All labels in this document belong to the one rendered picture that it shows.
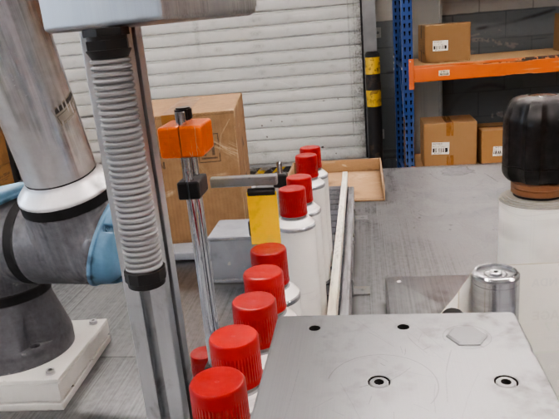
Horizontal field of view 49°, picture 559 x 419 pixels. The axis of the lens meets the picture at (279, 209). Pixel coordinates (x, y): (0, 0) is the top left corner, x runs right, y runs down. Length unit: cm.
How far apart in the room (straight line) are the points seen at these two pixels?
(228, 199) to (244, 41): 374
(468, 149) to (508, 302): 395
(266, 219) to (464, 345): 37
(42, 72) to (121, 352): 44
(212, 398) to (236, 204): 92
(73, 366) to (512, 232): 58
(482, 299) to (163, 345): 33
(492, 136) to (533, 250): 375
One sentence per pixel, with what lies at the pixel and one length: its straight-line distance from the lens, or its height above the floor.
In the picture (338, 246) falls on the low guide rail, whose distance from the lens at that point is 101.
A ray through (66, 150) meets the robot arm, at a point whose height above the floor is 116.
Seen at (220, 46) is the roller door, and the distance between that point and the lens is 497.
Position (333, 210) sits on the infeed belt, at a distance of 131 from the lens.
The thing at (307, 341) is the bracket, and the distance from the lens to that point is 27.
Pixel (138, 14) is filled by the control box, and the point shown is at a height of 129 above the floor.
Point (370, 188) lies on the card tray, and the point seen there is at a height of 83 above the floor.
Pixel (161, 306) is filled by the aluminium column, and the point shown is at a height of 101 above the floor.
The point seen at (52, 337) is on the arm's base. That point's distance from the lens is 88.
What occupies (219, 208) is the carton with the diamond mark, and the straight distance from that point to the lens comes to 126.
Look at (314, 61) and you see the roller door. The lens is 491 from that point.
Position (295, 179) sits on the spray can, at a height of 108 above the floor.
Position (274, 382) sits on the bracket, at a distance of 25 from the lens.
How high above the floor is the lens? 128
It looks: 17 degrees down
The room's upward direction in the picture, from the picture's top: 5 degrees counter-clockwise
